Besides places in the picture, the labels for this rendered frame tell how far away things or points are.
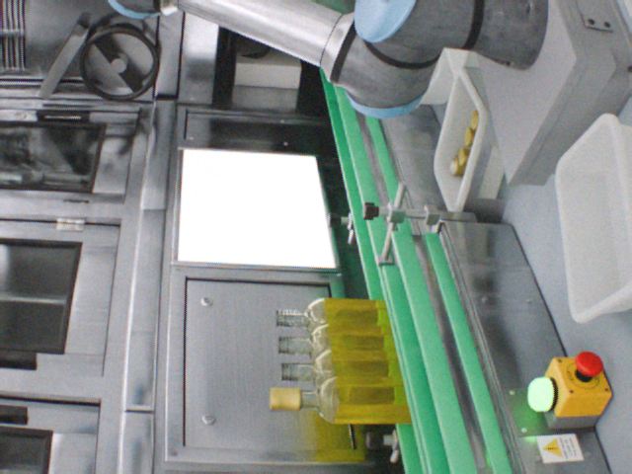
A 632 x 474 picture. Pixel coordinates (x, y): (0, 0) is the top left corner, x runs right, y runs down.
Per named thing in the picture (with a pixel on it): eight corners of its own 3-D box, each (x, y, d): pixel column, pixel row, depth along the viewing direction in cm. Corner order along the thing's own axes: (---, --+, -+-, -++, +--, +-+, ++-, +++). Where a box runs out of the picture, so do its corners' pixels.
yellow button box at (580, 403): (582, 389, 108) (535, 391, 107) (600, 353, 103) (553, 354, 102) (595, 428, 103) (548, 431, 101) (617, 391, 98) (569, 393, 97)
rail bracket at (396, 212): (421, 259, 144) (351, 256, 142) (442, 180, 134) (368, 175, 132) (424, 270, 142) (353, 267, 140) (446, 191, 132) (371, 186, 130)
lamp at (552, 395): (540, 392, 105) (520, 393, 105) (552, 369, 102) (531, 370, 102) (549, 418, 102) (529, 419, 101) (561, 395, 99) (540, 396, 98)
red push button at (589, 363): (564, 366, 102) (573, 349, 100) (590, 365, 103) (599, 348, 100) (573, 389, 99) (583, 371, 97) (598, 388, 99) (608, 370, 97)
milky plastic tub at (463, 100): (473, 170, 157) (431, 167, 155) (502, 69, 143) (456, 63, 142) (497, 226, 143) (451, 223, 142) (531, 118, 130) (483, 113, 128)
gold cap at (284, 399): (300, 415, 119) (271, 414, 119) (297, 406, 123) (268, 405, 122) (302, 392, 119) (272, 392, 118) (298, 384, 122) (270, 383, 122)
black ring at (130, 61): (158, 95, 210) (80, 92, 207) (163, 22, 197) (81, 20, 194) (157, 104, 207) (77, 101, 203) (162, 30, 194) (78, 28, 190)
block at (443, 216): (460, 252, 145) (423, 250, 143) (473, 209, 139) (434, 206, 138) (464, 265, 142) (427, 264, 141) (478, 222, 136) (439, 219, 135)
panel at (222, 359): (318, 163, 199) (177, 155, 194) (320, 152, 197) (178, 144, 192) (373, 474, 130) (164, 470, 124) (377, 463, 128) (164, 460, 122)
